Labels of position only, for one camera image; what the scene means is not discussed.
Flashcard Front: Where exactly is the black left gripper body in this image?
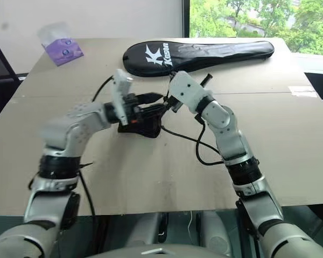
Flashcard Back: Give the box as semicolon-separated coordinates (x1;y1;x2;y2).
123;92;143;126

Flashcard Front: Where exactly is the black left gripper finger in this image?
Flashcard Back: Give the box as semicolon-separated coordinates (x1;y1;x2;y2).
139;104;168;118
138;91;163;105

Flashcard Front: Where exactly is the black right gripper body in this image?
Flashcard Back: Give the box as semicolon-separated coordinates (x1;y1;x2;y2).
165;96;182;113

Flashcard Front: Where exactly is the black drawstring pouch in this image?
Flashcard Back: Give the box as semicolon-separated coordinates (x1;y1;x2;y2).
117;107;163;139

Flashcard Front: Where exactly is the black Kason racket cover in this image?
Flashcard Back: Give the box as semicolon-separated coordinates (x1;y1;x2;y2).
122;40;275;77

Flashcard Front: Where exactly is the purple tissue pack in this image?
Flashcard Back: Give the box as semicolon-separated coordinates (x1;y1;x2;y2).
37;21;85;67

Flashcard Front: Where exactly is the clear tape strip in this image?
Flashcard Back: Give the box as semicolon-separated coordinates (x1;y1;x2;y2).
289;85;319;99

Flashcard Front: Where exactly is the grey rounded robot leg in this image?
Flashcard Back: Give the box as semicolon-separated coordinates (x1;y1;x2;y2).
121;212;169;255
200;211;234;250

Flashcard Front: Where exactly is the grey robot torso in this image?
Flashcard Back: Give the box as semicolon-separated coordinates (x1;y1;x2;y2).
88;243;262;258

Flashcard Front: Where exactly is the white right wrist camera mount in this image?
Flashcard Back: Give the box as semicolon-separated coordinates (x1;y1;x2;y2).
167;70;214;113

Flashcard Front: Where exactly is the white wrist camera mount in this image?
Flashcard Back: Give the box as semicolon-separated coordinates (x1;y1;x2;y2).
167;70;214;113
109;69;135;126

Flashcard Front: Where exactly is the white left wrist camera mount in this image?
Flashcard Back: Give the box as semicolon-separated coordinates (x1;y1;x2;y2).
109;69;135;126

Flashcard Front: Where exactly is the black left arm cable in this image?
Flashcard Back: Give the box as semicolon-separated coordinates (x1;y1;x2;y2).
78;76;115;217

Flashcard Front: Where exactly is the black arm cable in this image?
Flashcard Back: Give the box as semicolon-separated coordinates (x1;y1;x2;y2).
78;76;115;217
160;112;227;166

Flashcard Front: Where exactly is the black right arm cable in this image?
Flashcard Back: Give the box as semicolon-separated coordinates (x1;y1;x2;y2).
160;112;227;166

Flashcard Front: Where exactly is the black window frame post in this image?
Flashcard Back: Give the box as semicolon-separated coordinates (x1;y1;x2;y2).
181;0;191;38

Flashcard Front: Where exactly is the thin white cord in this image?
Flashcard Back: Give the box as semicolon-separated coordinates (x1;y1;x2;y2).
187;211;194;240

